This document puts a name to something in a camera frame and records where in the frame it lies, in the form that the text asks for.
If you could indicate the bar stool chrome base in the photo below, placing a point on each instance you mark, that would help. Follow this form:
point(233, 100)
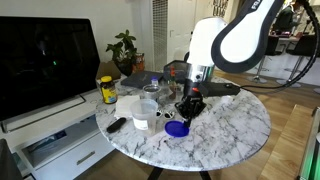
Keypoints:
point(296, 66)
point(260, 66)

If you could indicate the light wood bench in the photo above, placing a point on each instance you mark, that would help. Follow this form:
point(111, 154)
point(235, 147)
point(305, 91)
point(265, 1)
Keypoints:
point(283, 146)

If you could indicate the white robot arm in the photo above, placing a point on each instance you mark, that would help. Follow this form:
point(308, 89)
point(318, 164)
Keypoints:
point(240, 40)

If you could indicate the metal stand green light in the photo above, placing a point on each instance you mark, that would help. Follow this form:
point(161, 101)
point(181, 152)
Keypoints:
point(310, 156)

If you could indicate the red cap sauce bottle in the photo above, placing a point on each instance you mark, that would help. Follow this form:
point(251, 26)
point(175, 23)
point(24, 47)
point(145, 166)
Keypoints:
point(172, 73)

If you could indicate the clear plastic measuring cup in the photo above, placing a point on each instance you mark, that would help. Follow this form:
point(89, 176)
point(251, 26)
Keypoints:
point(145, 115)

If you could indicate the small clear bottle blue cap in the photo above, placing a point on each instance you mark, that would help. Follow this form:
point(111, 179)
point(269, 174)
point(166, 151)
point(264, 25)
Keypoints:
point(154, 81)

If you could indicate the white louvred panel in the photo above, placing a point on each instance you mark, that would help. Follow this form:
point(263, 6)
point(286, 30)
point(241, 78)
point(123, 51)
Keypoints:
point(160, 33)

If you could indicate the person in dark green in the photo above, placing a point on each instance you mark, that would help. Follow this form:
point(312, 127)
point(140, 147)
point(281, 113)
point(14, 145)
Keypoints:
point(285, 18)

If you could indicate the black white striped object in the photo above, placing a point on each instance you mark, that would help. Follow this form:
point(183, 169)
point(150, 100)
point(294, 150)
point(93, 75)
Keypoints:
point(165, 114)

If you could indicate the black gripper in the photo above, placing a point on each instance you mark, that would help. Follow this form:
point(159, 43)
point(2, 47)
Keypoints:
point(192, 90)

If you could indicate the green potted plant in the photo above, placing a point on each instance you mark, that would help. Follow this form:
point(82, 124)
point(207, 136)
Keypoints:
point(124, 50)

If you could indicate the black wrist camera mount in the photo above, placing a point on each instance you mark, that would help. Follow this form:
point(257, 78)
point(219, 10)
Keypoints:
point(218, 89)

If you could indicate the round glass jar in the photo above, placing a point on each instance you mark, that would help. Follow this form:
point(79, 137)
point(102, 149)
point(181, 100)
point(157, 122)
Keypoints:
point(151, 92)

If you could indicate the yellow cap vitamin bottle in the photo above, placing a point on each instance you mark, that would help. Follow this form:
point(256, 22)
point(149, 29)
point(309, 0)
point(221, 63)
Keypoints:
point(108, 90)

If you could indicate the white paper napkin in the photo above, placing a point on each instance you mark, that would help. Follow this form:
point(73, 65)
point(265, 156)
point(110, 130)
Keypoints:
point(125, 106)

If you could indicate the white tv cabinet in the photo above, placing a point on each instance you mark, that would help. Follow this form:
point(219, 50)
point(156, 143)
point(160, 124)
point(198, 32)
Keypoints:
point(66, 133)

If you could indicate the brown cardboard box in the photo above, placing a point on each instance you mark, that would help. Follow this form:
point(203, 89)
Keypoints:
point(108, 70)

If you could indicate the orange decorated jar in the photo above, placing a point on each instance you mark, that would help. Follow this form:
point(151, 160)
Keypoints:
point(139, 62)

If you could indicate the small black remote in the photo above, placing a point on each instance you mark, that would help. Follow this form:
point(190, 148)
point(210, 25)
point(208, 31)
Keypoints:
point(116, 125)

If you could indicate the black table base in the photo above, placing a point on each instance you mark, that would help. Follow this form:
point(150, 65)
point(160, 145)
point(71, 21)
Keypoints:
point(155, 174)

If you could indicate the black flat screen tv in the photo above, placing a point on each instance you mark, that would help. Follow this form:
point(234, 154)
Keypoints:
point(43, 63)

